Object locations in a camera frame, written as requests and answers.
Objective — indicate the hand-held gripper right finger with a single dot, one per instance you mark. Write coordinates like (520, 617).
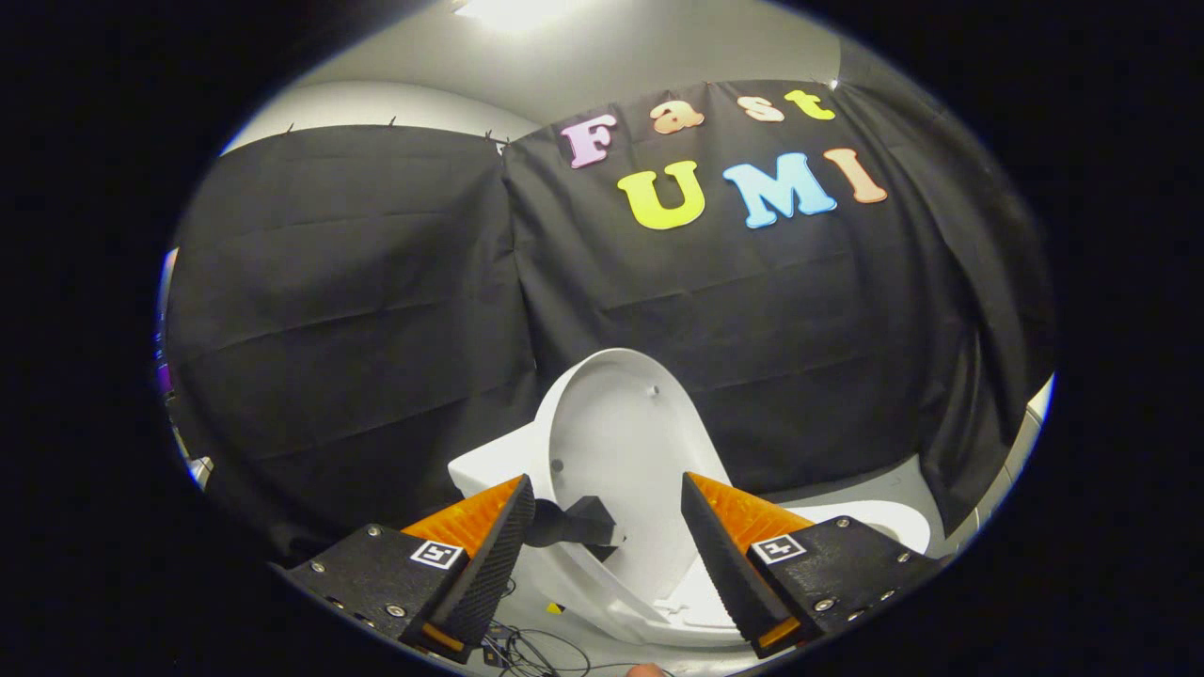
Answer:
(724, 564)

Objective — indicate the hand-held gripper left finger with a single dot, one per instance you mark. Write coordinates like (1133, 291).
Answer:
(491, 564)

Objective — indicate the white toilet lid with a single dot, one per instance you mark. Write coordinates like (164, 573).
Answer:
(621, 442)

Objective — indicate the white toilet with tank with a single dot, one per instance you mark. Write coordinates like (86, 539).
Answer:
(489, 470)

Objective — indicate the black backdrop cloth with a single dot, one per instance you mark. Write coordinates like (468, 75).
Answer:
(376, 329)

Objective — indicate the ceiling light panel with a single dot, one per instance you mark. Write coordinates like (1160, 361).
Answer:
(513, 11)

